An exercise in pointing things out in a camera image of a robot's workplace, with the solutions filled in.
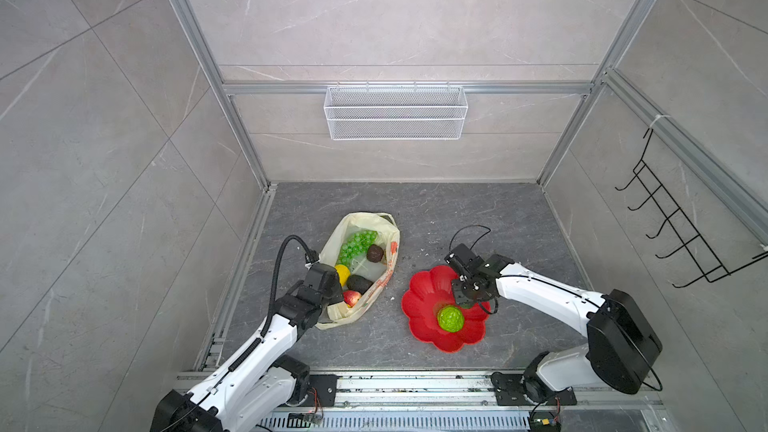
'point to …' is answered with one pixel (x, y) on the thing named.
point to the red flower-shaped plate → (430, 291)
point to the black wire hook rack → (694, 245)
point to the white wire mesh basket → (391, 113)
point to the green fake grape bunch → (355, 245)
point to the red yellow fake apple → (351, 297)
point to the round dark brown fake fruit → (374, 253)
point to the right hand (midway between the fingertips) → (461, 291)
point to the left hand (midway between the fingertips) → (332, 277)
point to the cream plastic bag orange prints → (332, 231)
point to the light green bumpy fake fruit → (450, 318)
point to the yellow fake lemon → (343, 273)
